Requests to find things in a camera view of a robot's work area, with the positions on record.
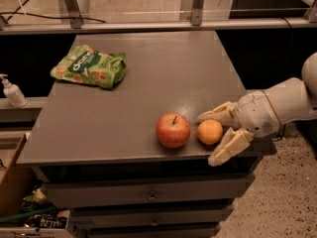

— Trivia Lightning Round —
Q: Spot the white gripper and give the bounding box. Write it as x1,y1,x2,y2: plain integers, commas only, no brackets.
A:
197,90,280,167

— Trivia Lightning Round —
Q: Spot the small orange fruit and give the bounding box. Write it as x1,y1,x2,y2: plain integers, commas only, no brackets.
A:
196,119,223,145

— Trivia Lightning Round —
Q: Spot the red apple with stem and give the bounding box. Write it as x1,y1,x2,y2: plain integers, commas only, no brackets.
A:
156,113,190,149

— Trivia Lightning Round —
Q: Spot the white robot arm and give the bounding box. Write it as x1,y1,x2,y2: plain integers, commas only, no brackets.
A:
197,53,317,167

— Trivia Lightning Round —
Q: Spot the grey drawer cabinet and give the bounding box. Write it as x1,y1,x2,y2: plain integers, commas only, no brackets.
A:
19,31,274,238

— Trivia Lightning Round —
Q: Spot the green snack bag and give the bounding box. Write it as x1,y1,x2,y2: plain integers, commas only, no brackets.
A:
51,45,127,89

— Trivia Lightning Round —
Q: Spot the white pump bottle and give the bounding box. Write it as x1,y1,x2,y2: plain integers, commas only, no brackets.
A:
0,73,27,108

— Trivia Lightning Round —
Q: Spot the cardboard box with clutter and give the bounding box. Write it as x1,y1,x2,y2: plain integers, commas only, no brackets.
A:
0,134,75,238

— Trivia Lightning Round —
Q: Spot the metal rail frame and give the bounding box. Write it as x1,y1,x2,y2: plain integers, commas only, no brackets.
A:
0,0,317,35

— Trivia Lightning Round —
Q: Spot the black cable on floor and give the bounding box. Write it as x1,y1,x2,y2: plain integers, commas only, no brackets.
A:
0,0,107,24

